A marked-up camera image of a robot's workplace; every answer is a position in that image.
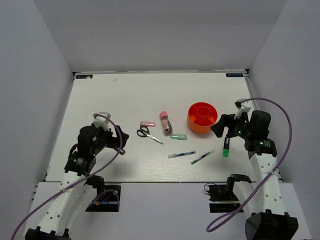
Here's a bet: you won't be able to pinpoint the green gel pen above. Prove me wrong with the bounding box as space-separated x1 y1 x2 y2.
190 149 215 165

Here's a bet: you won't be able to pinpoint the pink correction tape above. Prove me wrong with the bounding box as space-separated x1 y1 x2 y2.
140 121 156 128

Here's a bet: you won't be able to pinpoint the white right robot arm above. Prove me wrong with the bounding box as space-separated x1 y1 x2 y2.
211 110 299 240

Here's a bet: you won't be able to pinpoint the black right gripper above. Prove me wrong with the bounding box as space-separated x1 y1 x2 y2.
210 110 253 139

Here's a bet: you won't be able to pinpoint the orange round stationery organizer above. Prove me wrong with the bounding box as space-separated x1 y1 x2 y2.
187 102 218 134

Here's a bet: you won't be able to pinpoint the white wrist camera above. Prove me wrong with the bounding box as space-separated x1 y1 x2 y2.
234 98 252 119
93 111 111 132

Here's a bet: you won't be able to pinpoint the black handled scissors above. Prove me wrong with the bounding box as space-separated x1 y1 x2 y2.
136 125 164 145

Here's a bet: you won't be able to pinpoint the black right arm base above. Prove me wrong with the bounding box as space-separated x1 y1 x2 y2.
203 183 241 213

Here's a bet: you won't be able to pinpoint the yellow highlighter marker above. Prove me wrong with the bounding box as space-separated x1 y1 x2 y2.
117 149 126 156

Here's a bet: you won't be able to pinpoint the right blue corner label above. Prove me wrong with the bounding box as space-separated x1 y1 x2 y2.
225 73 244 78

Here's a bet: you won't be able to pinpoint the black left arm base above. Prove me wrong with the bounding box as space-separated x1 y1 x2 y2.
85 184 122 213

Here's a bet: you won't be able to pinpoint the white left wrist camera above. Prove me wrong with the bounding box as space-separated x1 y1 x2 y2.
93 111 111 132

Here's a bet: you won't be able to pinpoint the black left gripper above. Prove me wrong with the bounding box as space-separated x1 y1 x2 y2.
91 124 129 155

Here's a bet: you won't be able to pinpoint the pink glue bottle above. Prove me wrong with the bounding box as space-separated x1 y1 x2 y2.
159 111 173 136

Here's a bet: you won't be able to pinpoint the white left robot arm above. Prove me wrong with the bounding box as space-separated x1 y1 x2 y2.
24 123 129 240

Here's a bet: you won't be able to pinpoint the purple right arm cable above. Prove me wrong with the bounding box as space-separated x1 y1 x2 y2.
205 97 293 233

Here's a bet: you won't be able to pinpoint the green highlighter marker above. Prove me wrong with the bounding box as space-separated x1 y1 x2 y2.
222 136 230 157

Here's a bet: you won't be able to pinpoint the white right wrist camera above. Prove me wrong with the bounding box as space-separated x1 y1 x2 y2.
234 98 252 119

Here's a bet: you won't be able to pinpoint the blue gel pen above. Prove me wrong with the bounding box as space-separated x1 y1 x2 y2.
167 151 196 159

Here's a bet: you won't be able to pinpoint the left blue corner label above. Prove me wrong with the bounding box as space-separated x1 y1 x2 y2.
75 74 93 79

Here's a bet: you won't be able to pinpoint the blue corner label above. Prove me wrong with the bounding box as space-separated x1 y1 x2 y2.
225 73 244 78
75 74 93 79

